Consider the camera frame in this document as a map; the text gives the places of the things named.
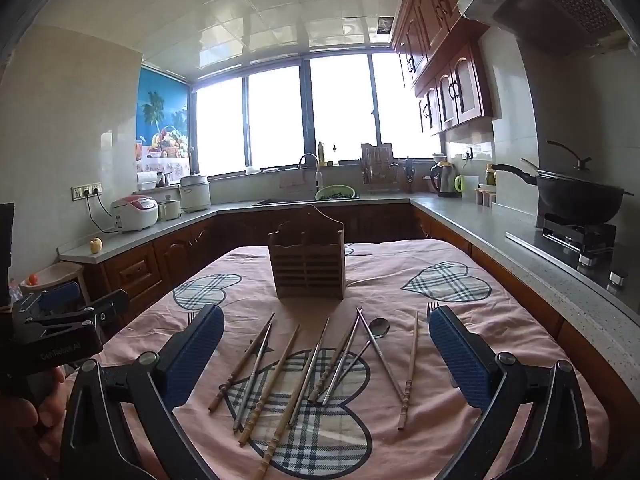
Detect electric kettle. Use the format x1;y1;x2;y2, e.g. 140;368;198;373
430;160;459;197

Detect gas stove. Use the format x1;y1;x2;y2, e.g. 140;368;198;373
506;214;639;289

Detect fruit beach poster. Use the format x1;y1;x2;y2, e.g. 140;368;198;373
134;67;191;183

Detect dish drying rack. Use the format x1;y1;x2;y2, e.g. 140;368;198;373
361;143;399;191

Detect wooden utensil holder box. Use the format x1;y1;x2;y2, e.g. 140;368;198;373
268;205;346;300

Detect spice jar set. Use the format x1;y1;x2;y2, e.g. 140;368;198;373
476;184;497;207

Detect green colander basket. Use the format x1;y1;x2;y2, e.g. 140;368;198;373
314;184;357;200

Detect metal spoon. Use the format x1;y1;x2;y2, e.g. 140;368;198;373
328;316;392;396

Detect yellow apple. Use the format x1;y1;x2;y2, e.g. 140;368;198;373
89;237;103;255

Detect green mug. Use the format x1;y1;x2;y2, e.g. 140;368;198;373
454;174;480;200

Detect upper wooden cabinets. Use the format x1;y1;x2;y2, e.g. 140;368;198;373
390;0;494;136

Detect sink faucet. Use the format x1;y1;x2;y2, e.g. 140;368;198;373
298;153;323;192

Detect metal fork right side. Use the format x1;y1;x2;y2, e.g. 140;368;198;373
426;302;439;316

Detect wooden stool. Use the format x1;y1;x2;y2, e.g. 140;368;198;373
20;261;90;304

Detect black wok with lid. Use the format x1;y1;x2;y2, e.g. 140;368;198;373
491;140;632;226

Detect person's left hand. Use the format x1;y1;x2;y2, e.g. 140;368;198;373
1;366;72;463

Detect range hood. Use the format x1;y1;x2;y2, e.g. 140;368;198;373
458;0;639;58

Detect white tall cooker pot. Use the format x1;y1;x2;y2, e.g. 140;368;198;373
180;174;210;212

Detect wooden chopstick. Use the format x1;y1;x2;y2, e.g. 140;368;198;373
397;310;419;431
239;324;300;446
308;316;358;403
208;314;274;413
253;351;314;480

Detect wall power outlet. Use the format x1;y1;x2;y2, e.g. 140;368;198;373
70;182;102;202

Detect yellow bottle on sill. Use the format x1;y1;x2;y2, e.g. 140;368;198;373
318;141;326;167

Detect pink white rice cooker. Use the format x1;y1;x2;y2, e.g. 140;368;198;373
111;195;158;232

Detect pink heart-pattern tablecloth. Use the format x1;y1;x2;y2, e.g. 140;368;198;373
44;237;611;480

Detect lower wooden cabinets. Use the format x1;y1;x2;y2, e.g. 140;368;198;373
80;196;639;394

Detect wooden cabinets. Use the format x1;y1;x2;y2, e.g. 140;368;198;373
80;196;639;394
390;0;494;136

